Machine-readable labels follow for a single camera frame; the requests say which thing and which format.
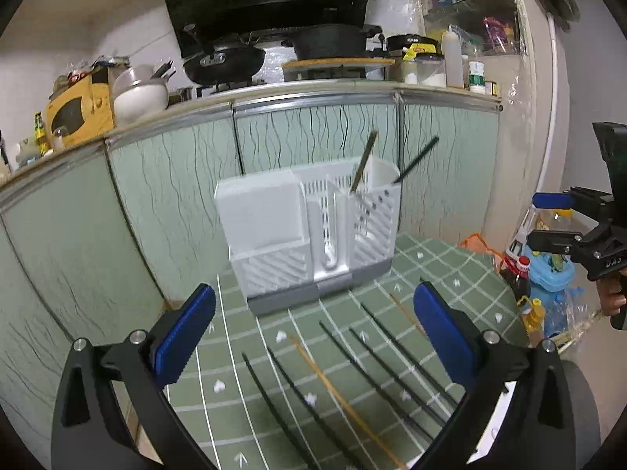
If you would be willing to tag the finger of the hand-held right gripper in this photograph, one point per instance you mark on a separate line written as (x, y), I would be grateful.
(553, 200)
(548, 241)

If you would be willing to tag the gas stove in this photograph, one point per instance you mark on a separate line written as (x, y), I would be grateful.
(230, 89)

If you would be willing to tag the yellow oil bottle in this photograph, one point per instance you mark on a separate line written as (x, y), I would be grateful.
(534, 318)

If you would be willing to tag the dark sauce bottle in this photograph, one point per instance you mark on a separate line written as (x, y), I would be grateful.
(517, 279)

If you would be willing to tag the blue plastic container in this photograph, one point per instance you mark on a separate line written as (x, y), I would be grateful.
(551, 284)

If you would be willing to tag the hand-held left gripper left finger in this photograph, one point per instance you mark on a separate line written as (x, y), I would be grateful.
(188, 333)

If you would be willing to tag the dark grey round object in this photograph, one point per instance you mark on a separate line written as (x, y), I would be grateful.
(585, 416)

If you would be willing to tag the yellow microwave oven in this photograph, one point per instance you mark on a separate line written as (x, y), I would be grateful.
(73, 112)

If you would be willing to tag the clear plastic bag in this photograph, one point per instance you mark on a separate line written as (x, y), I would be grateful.
(568, 318)

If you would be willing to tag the person's right hand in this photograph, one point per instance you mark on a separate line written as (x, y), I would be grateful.
(612, 296)

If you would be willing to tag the orange mesh bag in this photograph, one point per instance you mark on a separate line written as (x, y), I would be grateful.
(482, 247)

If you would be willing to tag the white rice cooker pot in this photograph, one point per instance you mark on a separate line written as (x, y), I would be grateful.
(139, 103)

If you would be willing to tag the green glass bottle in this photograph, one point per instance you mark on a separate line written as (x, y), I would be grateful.
(41, 134)

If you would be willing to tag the green checked tablecloth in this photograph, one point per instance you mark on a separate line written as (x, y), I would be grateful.
(343, 303)

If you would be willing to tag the wooden chopstick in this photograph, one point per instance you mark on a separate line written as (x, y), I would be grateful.
(346, 401)
(406, 314)
(365, 159)

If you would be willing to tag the black frying pan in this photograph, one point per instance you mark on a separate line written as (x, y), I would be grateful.
(225, 61)

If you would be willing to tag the green patterned cabinet door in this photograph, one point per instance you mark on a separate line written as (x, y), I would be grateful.
(171, 196)
(73, 230)
(450, 181)
(19, 328)
(313, 132)

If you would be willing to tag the white bottle with green label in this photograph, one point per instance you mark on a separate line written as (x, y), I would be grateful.
(476, 78)

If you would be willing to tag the white squeeze bottle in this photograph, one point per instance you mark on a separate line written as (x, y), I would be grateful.
(453, 58)

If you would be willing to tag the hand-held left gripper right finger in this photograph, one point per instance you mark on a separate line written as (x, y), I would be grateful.
(441, 325)

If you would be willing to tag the clear jar of white powder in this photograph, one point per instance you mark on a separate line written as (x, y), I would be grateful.
(431, 76)

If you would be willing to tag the white plastic utensil holder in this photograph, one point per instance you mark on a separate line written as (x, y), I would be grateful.
(264, 215)

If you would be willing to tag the round wooden board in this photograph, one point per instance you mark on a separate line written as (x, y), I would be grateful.
(338, 62)

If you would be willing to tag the black cooking pot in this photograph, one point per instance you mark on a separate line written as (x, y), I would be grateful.
(328, 41)

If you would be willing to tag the black electric cooker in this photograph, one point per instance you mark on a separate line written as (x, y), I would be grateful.
(411, 41)

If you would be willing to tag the white wall pipe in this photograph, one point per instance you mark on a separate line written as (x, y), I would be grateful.
(563, 107)

